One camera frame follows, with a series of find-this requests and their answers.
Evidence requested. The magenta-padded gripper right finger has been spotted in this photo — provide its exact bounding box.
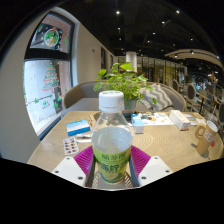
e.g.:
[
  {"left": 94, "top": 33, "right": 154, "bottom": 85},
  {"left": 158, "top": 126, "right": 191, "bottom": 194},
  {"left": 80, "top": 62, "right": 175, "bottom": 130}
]
[{"left": 128, "top": 145, "right": 174, "bottom": 188}]

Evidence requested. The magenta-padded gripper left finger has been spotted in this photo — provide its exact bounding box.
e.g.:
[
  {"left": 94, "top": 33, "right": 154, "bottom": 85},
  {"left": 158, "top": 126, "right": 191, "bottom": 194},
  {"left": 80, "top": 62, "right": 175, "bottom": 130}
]
[{"left": 51, "top": 145, "right": 98, "bottom": 188}]

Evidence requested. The clear green-labelled drink bottle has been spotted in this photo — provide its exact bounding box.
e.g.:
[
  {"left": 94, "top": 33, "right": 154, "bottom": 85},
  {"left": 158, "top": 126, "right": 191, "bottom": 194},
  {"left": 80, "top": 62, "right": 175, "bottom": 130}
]
[{"left": 90, "top": 90, "right": 135, "bottom": 184}]

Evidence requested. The pill blister pack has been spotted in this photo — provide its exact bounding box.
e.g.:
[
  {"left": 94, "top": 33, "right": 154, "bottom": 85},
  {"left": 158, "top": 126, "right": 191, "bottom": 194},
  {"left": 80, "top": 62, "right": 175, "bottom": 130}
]
[{"left": 62, "top": 136, "right": 80, "bottom": 156}]

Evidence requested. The blue and white flat box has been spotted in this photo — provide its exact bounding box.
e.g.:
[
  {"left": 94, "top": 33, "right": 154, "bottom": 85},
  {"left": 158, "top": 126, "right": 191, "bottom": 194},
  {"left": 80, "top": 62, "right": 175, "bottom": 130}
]
[{"left": 65, "top": 119, "right": 91, "bottom": 137}]

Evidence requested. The small blue white carton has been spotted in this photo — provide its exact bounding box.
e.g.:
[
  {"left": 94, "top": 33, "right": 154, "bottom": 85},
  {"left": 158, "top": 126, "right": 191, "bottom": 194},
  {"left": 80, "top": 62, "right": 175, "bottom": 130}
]
[{"left": 130, "top": 113, "right": 145, "bottom": 135}]

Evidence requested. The printed paper leaflet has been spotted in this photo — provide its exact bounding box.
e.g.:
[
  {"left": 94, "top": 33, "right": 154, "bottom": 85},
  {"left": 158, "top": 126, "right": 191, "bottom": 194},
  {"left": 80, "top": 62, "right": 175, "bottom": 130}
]
[{"left": 138, "top": 111, "right": 174, "bottom": 127}]

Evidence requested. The long white box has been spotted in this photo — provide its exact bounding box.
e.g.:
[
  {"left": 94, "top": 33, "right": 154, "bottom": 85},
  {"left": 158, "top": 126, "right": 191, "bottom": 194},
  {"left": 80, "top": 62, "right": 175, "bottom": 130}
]
[{"left": 168, "top": 109, "right": 192, "bottom": 131}]

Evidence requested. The brown mug with white letters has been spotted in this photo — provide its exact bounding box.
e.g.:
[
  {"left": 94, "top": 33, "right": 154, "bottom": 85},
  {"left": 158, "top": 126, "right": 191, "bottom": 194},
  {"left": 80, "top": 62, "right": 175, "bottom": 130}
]
[{"left": 194, "top": 120, "right": 219, "bottom": 157}]

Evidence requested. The grey curved sofa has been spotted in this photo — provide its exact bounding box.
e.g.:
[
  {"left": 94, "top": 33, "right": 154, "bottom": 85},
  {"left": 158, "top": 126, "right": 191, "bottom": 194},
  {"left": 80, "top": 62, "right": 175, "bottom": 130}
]
[{"left": 60, "top": 80, "right": 188, "bottom": 118}]

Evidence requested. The grey white chevron cushion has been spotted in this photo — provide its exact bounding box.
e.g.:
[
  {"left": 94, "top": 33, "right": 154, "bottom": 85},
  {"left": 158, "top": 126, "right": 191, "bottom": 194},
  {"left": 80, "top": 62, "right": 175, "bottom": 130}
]
[{"left": 139, "top": 83, "right": 174, "bottom": 112}]

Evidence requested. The group of dining chairs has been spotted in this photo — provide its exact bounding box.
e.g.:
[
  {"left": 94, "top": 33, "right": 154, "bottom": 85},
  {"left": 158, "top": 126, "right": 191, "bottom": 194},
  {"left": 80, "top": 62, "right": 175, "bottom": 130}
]
[{"left": 171, "top": 78, "right": 224, "bottom": 134}]

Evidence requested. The window with festive stickers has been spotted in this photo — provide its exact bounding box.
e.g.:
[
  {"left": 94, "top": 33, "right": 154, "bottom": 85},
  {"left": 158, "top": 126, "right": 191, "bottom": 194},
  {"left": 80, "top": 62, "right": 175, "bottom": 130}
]
[{"left": 22, "top": 11, "right": 76, "bottom": 138}]

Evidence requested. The green potted plant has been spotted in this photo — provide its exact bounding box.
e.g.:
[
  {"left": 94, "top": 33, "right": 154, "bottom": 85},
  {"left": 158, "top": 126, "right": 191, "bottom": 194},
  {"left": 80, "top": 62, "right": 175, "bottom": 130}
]
[{"left": 93, "top": 61, "right": 158, "bottom": 118}]

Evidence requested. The group of ceiling lights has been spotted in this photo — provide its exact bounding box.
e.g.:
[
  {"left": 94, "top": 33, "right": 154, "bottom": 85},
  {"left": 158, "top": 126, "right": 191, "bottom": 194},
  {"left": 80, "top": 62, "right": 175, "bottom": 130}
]
[{"left": 114, "top": 9, "right": 198, "bottom": 56}]

